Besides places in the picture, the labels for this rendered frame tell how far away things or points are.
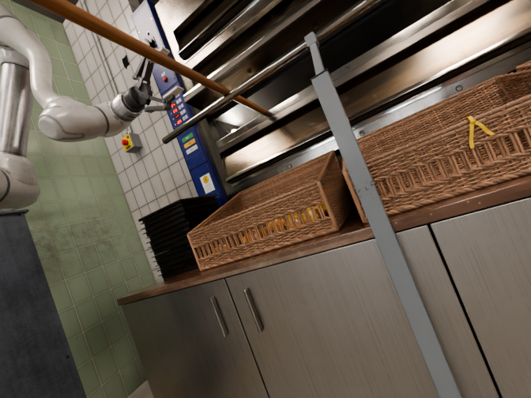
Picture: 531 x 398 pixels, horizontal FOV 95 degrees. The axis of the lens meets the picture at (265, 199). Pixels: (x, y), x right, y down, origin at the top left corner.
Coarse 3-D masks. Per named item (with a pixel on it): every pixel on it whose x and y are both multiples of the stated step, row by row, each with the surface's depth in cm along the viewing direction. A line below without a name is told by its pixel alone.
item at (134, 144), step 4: (132, 136) 161; (136, 136) 164; (128, 140) 160; (132, 140) 160; (136, 140) 163; (140, 140) 166; (128, 144) 161; (132, 144) 160; (136, 144) 162; (140, 144) 164; (124, 148) 163; (128, 148) 162; (132, 148) 162; (136, 148) 164; (140, 148) 167; (132, 152) 168
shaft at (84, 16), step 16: (32, 0) 41; (48, 0) 42; (64, 0) 44; (64, 16) 45; (80, 16) 46; (96, 32) 50; (112, 32) 52; (128, 48) 57; (144, 48) 59; (160, 64) 66; (176, 64) 69; (192, 80) 77; (208, 80) 82; (240, 96) 103
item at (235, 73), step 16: (320, 0) 94; (336, 0) 96; (352, 0) 98; (304, 16) 99; (320, 16) 101; (336, 16) 104; (272, 32) 104; (288, 32) 104; (304, 32) 107; (256, 48) 108; (272, 48) 110; (288, 48) 113; (240, 64) 114; (256, 64) 117; (224, 80) 121; (240, 80) 124; (192, 96) 125; (208, 96) 129
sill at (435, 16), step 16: (464, 0) 88; (432, 16) 92; (400, 32) 97; (416, 32) 95; (384, 48) 100; (352, 64) 106; (304, 96) 116; (272, 112) 124; (240, 128) 132; (224, 144) 138
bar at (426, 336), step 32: (320, 32) 75; (320, 64) 62; (224, 96) 92; (320, 96) 56; (352, 160) 54; (384, 224) 53; (384, 256) 54; (416, 288) 52; (416, 320) 53; (448, 384) 52
